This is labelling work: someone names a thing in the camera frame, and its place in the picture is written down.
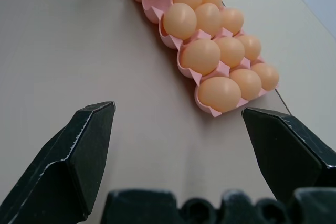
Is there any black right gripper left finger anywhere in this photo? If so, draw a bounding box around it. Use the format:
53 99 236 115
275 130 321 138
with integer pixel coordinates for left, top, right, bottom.
0 101 117 224

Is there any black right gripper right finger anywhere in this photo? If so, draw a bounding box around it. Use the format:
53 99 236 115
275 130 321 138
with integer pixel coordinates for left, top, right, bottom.
241 106 336 204

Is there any pink plastic egg tray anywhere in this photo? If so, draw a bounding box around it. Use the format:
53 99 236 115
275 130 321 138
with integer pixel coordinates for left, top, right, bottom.
124 0 280 119

